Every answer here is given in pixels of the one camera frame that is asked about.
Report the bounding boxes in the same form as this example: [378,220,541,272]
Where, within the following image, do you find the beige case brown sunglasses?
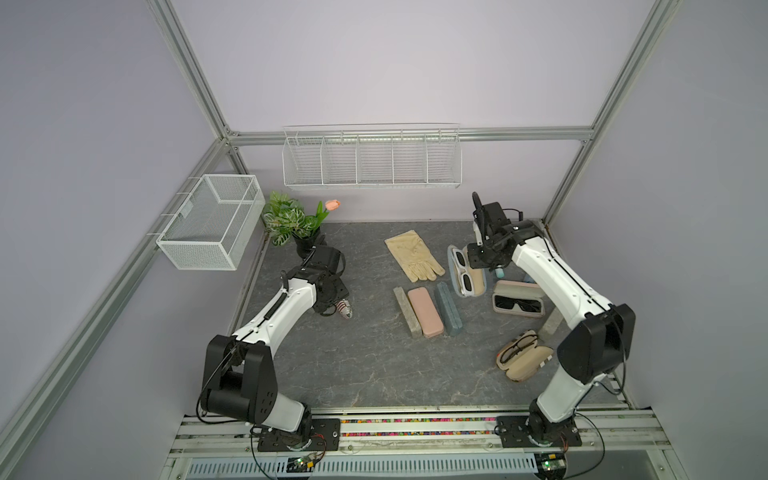
[336,299,353,319]

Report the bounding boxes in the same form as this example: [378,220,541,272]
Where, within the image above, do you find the case with white sunglasses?
[447,245,487,298]

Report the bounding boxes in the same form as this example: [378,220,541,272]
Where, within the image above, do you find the teal grey case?
[435,282,463,336]

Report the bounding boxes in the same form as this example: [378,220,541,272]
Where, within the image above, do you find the green glasses case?
[393,287,423,338]

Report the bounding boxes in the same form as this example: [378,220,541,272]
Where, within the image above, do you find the pink glasses case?
[407,287,444,338]

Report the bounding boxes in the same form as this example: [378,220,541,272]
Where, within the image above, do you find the beige case black glasses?
[495,330,554,382]

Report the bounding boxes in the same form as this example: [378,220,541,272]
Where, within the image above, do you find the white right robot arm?
[468,192,636,446]

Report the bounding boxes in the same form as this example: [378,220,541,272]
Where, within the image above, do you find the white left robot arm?
[195,245,348,451]

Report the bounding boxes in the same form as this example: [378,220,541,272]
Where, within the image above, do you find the black glossy vase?
[292,227,326,259]

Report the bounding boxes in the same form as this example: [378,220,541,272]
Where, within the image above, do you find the beige fabric glove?
[385,230,445,283]

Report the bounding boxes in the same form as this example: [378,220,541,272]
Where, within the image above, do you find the green artificial plant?
[262,191,330,246]

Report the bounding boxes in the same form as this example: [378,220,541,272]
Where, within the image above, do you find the long white wire shelf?
[282,123,463,189]

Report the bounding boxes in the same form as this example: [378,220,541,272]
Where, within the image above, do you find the white wire basket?
[155,174,265,271]

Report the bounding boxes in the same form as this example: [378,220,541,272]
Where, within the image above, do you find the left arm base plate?
[256,417,341,453]

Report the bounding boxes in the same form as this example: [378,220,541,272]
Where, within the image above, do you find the aluminium mounting rail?
[170,408,672,458]

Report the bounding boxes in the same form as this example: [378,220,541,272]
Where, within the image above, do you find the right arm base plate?
[494,413,582,448]

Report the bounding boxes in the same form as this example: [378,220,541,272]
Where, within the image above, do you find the white vented cable duct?
[181,452,538,479]

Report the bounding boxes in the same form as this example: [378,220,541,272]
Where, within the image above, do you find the aluminium frame post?
[147,0,248,174]

